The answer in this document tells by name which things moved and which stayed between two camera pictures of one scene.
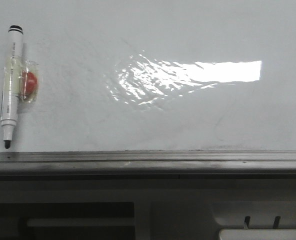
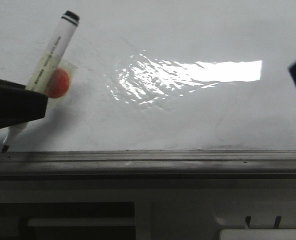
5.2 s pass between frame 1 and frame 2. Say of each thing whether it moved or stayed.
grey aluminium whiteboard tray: stayed
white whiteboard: stayed
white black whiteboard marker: moved
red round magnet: moved
